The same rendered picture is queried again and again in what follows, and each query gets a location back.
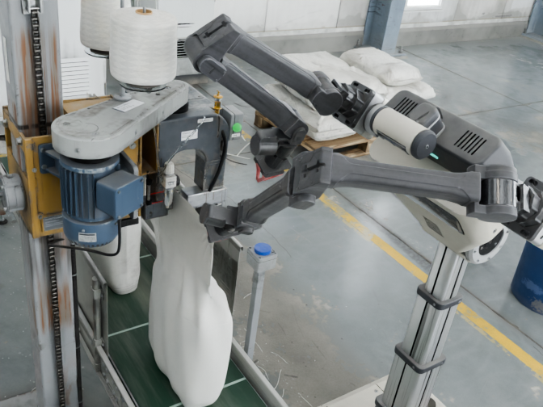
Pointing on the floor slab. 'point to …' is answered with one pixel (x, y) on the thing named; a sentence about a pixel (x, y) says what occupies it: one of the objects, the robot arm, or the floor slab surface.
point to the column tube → (24, 102)
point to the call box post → (254, 312)
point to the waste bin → (529, 279)
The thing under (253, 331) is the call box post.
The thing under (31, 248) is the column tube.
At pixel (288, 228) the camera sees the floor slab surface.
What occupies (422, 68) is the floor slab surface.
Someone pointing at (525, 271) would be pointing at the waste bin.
